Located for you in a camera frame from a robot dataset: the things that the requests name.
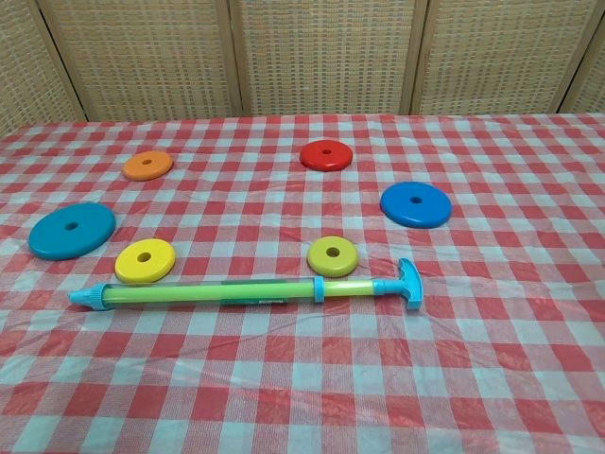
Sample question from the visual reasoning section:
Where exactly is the green stick with blue ends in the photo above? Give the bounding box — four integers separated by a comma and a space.
68, 257, 424, 314

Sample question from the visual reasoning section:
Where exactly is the red white checked tablecloth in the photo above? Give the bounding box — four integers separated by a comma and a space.
0, 112, 605, 454

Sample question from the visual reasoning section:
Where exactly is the woven bamboo folding screen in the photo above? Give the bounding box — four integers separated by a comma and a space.
0, 0, 605, 138

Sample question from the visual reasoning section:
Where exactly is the small olive yellow ring disc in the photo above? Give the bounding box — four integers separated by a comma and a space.
306, 236, 358, 278

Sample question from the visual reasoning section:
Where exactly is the red plastic ring disc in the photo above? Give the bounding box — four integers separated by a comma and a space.
300, 139, 354, 171

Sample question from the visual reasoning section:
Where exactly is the dark blue plastic ring disc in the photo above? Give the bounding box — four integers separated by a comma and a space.
379, 182, 453, 231

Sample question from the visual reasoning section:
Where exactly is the orange plastic ring disc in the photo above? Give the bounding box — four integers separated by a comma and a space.
122, 150, 175, 182

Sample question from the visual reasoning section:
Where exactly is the bright yellow plastic ring disc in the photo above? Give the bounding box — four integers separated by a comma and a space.
114, 238, 177, 285

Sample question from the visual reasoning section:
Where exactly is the large teal plastic ring disc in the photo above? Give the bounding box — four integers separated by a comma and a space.
27, 202, 117, 261

